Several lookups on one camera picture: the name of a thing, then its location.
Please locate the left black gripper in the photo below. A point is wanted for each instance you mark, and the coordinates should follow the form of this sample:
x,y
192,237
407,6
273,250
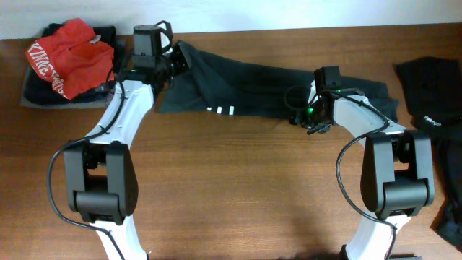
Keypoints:
x,y
182,63

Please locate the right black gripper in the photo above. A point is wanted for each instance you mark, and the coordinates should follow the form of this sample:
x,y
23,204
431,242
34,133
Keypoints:
x,y
299,117

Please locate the dark green t-shirt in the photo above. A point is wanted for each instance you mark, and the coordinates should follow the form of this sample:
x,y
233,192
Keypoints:
x,y
222,85

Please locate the black garment white logo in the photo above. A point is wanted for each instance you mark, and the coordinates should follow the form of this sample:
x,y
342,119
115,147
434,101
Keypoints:
x,y
432,91

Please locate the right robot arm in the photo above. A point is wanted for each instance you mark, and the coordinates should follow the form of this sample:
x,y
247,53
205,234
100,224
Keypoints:
x,y
396,181

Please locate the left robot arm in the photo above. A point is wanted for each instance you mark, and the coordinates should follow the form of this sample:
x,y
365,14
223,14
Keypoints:
x,y
101,182

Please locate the red folded shirt white lettering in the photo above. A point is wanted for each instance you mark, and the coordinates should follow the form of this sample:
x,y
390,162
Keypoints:
x,y
73,60

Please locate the navy folded garment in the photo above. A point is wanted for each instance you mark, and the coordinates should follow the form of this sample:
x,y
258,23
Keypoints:
x,y
39,91

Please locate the grey folded garment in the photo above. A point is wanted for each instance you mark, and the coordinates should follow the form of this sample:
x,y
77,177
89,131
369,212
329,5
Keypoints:
x,y
68,71

